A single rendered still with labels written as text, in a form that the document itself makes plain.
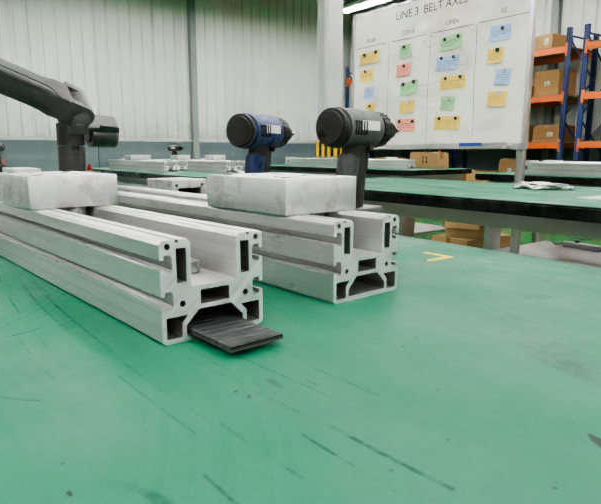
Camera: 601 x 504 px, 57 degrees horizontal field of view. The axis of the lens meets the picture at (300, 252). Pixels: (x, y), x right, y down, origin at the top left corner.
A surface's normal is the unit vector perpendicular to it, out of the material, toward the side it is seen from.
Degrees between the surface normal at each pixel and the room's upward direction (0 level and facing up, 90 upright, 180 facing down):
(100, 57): 90
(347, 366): 0
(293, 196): 90
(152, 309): 90
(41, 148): 90
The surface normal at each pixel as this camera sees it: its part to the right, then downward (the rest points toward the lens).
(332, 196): 0.66, 0.13
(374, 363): 0.00, -0.98
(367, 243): -0.76, 0.11
